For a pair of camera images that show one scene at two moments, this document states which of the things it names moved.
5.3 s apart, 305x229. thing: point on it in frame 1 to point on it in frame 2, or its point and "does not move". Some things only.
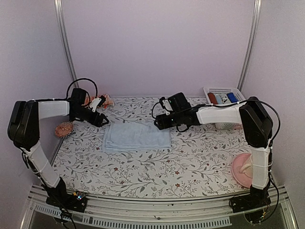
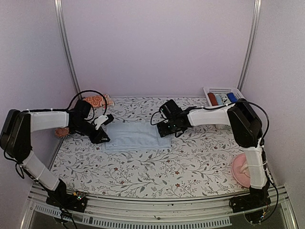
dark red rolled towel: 212,98 does not move
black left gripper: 98,123 to 96,139
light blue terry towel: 129,136 does not move
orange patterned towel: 108,102 does not move
